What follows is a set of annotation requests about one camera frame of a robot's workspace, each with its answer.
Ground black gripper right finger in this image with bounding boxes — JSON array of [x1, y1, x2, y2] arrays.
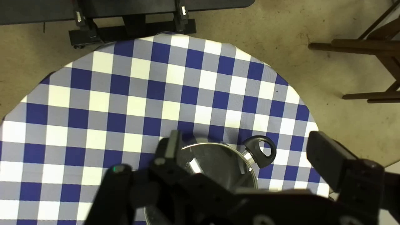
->
[[306, 131, 385, 203]]

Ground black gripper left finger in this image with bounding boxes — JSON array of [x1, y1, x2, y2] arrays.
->
[[162, 129, 185, 166]]

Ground glass pot lid black knob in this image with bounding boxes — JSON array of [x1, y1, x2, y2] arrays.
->
[[177, 142, 259, 194]]

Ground blue white checkered tablecloth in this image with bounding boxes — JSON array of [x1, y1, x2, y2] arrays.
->
[[0, 33, 335, 225]]

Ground black cooking pot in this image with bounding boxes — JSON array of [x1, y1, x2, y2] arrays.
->
[[174, 134, 279, 198]]

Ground wooden chair grey cushion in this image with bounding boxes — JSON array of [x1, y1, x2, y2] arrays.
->
[[307, 0, 400, 106]]

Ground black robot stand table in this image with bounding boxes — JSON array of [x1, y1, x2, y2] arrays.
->
[[0, 0, 256, 26]]

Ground black clamp bracket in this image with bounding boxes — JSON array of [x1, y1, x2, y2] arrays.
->
[[67, 0, 197, 51]]

